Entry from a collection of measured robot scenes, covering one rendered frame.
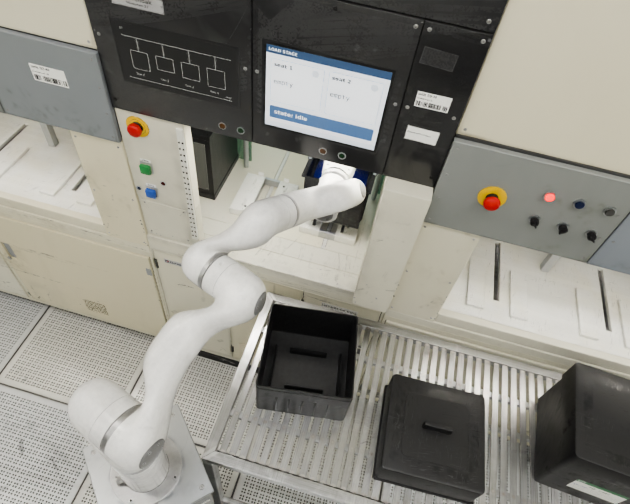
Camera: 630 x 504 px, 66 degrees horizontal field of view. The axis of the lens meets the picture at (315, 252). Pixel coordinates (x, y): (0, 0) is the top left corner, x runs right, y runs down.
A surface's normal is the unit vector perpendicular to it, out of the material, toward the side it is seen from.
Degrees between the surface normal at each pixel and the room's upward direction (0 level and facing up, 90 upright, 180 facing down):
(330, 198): 44
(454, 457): 0
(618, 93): 90
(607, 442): 0
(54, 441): 0
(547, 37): 90
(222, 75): 90
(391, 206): 90
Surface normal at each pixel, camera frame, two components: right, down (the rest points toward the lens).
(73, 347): 0.10, -0.62
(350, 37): -0.25, 0.74
